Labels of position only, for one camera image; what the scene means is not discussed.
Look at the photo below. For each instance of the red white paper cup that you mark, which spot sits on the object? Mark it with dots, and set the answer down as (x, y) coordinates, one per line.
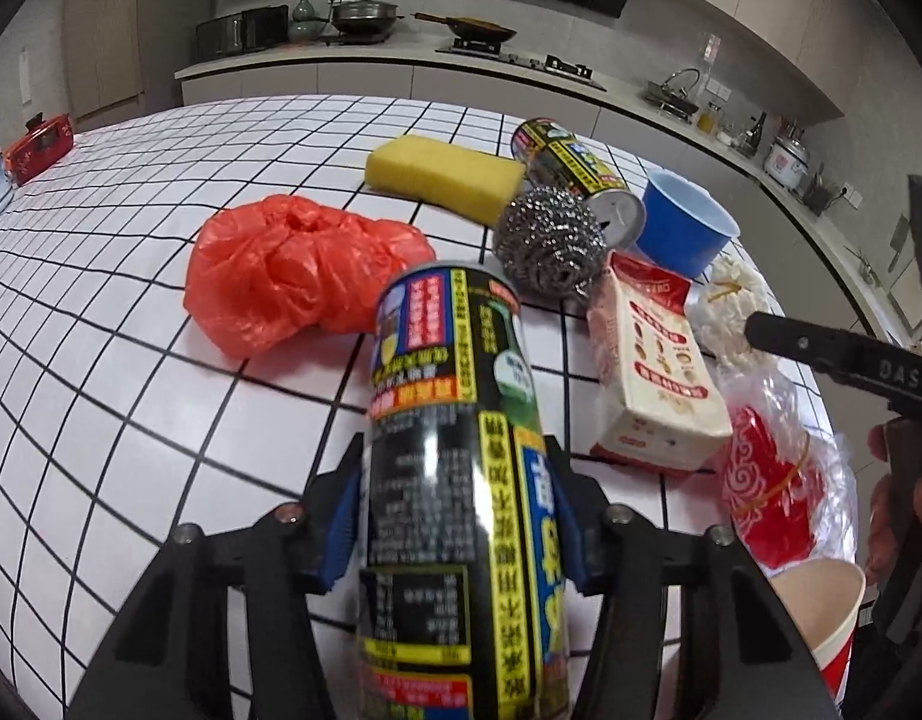
(817, 615)

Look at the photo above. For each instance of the white red paper carton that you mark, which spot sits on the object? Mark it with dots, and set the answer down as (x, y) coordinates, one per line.
(663, 367)

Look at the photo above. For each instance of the red plastic bag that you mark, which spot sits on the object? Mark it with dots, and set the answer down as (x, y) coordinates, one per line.
(296, 270)

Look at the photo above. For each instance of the red radio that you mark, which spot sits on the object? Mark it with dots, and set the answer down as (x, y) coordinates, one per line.
(37, 148)

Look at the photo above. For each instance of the lidded grey wok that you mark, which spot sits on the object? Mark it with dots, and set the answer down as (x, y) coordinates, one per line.
(365, 15)

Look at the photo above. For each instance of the green ceramic vase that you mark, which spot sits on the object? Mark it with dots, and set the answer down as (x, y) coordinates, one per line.
(303, 22)

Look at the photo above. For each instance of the yellow liquid bottle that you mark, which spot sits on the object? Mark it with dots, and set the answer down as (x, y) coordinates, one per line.
(707, 118)

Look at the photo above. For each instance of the red patterned cup stack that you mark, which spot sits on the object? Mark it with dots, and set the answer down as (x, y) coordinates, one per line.
(764, 487)

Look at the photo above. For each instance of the clear plastic bag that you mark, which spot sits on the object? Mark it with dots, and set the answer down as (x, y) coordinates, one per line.
(832, 465)

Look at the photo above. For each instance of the blue plastic cup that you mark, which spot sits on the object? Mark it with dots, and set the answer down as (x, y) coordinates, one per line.
(682, 229)

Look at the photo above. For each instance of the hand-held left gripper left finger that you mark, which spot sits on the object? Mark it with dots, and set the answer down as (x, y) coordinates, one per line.
(345, 521)

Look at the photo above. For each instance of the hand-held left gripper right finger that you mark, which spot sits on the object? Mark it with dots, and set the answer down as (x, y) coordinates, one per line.
(565, 517)

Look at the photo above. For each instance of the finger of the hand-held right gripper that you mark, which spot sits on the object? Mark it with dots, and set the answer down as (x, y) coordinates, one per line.
(798, 337)

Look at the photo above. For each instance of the white rice cooker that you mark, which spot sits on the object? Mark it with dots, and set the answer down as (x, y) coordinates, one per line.
(787, 159)

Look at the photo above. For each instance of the white snack bag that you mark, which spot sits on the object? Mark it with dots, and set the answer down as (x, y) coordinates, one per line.
(731, 300)

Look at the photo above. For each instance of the black gas stove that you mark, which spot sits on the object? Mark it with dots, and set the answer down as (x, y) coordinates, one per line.
(521, 64)

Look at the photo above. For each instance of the dark glass bottle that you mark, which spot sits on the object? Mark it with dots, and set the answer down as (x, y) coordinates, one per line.
(758, 133)

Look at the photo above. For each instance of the black toaster oven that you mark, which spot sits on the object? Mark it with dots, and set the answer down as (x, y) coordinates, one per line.
(239, 31)

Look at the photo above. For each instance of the black yellow spray can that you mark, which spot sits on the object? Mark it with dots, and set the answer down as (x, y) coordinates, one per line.
(573, 165)
(446, 427)

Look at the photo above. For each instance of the black frying pan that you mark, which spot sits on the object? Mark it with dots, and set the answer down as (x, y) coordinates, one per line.
(479, 30)

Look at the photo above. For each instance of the steel wool scrubber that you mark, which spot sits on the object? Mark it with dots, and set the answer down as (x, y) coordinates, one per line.
(551, 240)

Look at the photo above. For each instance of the kitchen counter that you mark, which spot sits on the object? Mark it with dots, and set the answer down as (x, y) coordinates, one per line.
(371, 64)

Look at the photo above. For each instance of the person's right hand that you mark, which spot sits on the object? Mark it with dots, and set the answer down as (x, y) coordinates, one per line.
(884, 529)

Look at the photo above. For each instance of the chrome faucet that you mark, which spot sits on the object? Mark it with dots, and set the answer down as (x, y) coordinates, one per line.
(682, 79)

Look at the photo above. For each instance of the yellow sponge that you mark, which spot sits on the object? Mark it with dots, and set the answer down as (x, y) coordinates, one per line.
(438, 169)

